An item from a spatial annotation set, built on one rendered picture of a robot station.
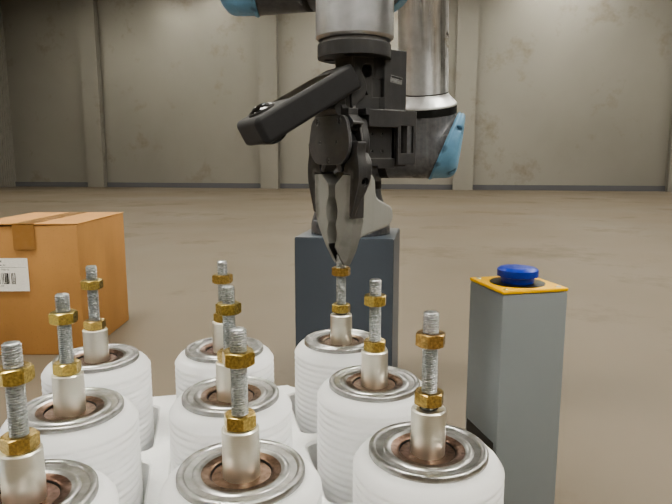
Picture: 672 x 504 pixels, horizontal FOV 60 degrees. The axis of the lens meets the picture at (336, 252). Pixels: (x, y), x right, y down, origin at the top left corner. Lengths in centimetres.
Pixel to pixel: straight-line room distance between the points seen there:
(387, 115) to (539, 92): 897
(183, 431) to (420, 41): 76
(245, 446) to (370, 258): 72
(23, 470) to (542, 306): 45
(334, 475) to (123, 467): 16
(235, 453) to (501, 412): 32
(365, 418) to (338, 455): 4
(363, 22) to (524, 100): 894
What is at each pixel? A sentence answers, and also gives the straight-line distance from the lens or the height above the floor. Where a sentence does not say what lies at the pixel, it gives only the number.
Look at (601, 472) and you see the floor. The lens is 96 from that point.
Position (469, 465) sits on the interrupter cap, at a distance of 38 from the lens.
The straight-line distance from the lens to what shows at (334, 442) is 48.
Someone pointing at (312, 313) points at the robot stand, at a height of 16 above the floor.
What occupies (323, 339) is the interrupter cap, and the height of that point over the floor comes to 25.
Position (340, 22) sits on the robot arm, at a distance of 57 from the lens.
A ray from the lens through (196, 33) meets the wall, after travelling 1032.
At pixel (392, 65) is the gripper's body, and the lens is 60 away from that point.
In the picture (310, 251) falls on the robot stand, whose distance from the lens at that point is 106.
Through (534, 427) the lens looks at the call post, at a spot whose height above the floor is 17.
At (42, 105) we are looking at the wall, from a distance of 1155.
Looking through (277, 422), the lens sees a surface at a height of 24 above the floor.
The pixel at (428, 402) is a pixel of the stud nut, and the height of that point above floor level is 29.
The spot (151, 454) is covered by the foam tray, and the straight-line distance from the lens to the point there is 57.
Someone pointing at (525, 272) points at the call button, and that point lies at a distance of 60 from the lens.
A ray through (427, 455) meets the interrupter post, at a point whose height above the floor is 25.
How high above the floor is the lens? 43
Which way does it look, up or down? 9 degrees down
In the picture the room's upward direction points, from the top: straight up
